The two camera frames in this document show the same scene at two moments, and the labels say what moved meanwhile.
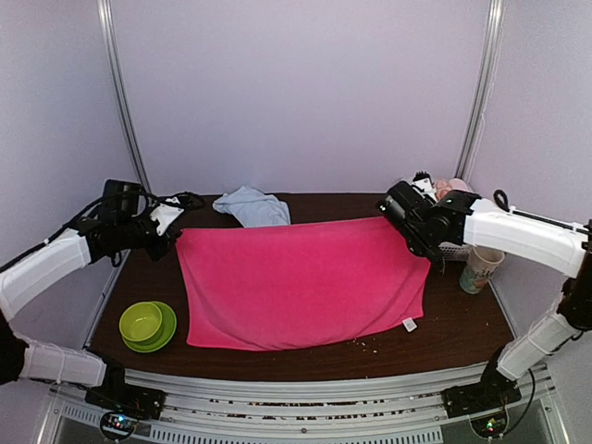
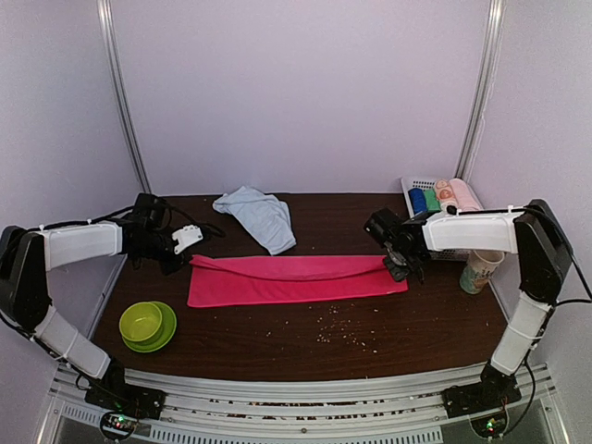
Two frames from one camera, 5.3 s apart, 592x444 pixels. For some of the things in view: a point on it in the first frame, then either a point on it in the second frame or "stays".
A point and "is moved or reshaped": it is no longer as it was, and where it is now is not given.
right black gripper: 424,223 to 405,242
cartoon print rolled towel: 442,187 stays
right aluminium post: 490,47 stays
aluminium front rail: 204,411 stays
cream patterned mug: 481,264 stays
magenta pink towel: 277,288 is moved or reshaped
